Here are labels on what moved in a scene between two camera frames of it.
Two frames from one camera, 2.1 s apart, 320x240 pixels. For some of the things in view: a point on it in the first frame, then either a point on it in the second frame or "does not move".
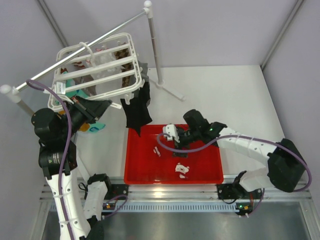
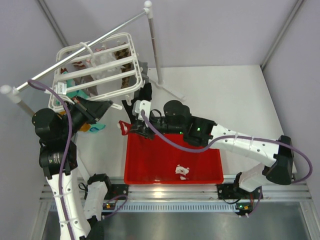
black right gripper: (181, 144) -> (139, 127)
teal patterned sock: (96, 127) does not move
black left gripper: (92, 109) does not move
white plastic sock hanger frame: (101, 70) does not move
